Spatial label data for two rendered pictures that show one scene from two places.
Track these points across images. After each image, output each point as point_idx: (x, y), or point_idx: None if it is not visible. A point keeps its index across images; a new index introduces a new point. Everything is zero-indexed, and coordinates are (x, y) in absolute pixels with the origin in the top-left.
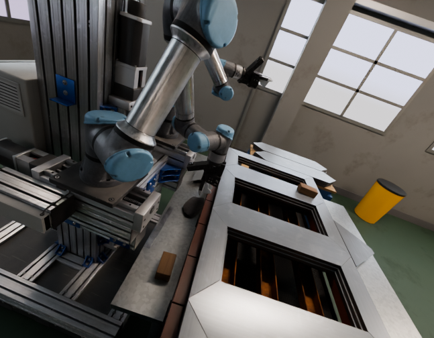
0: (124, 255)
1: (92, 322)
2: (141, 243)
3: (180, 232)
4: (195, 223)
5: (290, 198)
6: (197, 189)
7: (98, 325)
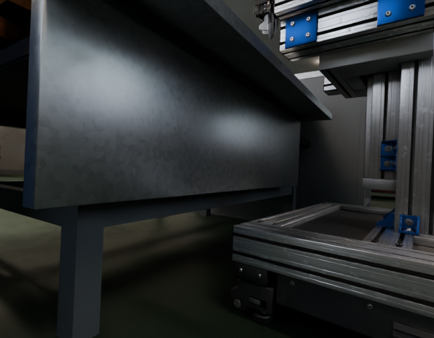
0: (356, 223)
1: (352, 205)
2: (329, 226)
3: (280, 98)
4: (258, 94)
5: None
6: (235, 65)
7: (345, 204)
